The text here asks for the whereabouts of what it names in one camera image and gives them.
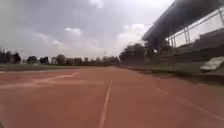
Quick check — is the clump of dark trees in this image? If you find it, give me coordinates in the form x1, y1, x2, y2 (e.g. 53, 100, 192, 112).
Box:
118, 42, 148, 63

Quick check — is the red running track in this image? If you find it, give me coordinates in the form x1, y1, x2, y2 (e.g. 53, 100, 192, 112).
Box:
0, 65, 224, 128

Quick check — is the row of trees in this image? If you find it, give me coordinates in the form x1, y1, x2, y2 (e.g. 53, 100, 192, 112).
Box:
0, 49, 120, 66

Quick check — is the pale building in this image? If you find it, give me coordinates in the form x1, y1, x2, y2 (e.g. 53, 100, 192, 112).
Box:
50, 57, 58, 65

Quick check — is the grass strip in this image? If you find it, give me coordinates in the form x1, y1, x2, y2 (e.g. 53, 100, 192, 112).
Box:
119, 61, 224, 78

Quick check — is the grandstand with roof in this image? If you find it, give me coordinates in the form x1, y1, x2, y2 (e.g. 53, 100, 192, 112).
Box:
142, 0, 224, 66

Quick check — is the grass field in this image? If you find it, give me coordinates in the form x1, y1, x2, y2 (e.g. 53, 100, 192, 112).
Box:
0, 63, 101, 72

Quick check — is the pale flat object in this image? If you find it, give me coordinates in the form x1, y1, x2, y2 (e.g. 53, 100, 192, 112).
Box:
199, 56, 224, 73

